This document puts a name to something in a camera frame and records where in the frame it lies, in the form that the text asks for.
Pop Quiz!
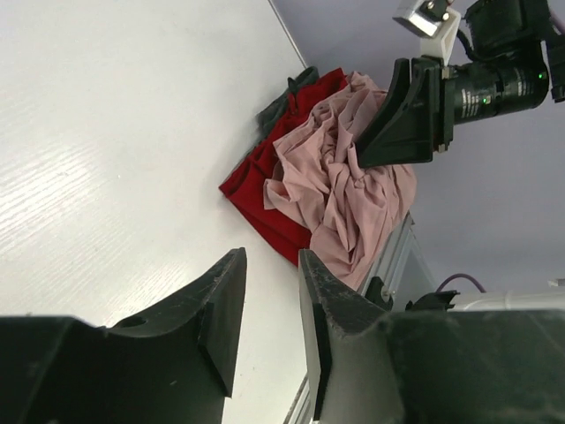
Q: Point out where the red folded skirt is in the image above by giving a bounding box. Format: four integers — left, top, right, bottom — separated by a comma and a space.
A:
219, 66, 347, 265

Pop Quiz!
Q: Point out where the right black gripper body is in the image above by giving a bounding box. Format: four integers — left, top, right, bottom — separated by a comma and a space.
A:
434, 61, 549, 152

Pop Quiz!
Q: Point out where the pink skirt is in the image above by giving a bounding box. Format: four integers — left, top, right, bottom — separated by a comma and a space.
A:
275, 72, 417, 290

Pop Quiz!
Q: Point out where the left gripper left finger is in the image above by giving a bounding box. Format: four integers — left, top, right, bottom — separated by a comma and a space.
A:
1, 248, 247, 423

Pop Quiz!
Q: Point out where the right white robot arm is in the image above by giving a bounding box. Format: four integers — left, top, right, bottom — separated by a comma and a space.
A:
356, 1, 564, 169

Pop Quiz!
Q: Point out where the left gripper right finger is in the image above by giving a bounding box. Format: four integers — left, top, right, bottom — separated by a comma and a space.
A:
299, 250, 564, 423

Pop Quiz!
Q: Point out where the aluminium frame rail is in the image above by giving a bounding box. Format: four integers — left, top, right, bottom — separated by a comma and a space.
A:
284, 210, 436, 424

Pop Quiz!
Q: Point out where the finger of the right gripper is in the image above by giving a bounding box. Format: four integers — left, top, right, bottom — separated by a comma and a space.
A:
356, 57, 435, 169

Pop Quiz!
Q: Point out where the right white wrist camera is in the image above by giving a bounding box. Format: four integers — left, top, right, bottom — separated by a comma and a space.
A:
393, 0, 462, 65

